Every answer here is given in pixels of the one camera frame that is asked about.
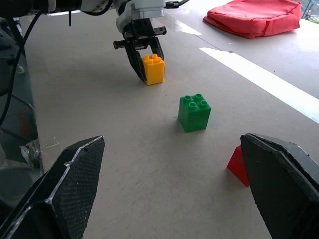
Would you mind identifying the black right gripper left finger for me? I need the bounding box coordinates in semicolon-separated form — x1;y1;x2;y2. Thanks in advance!
0;135;106;239

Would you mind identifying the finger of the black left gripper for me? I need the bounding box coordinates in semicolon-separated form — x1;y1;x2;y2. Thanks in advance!
125;43;148;82
149;36;165;61

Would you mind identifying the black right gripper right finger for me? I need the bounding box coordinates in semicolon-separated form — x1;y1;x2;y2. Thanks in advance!
240;132;319;239

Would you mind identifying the yellow toy brick cube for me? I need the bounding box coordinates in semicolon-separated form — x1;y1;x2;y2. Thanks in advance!
141;53;165;86

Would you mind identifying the red toy brick cube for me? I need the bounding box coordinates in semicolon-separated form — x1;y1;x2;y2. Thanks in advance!
226;145;250;188

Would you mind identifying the crumpled silver tape piece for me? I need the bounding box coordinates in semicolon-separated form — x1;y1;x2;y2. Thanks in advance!
20;139;42;170

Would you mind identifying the green toy brick cube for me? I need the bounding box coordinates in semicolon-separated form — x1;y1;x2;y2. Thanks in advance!
177;93;212;133

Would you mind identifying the dark robot body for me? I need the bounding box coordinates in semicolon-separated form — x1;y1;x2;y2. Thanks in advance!
0;15;45;220

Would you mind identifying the red fabric bag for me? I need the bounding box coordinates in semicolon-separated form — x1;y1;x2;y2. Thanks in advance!
202;0;302;39

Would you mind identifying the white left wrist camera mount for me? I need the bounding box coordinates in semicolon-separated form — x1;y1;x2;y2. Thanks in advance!
115;0;165;34

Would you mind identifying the short black camera cable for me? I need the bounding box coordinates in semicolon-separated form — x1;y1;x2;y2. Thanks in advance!
164;0;190;7

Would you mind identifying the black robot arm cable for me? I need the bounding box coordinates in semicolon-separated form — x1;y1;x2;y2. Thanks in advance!
0;10;43;126

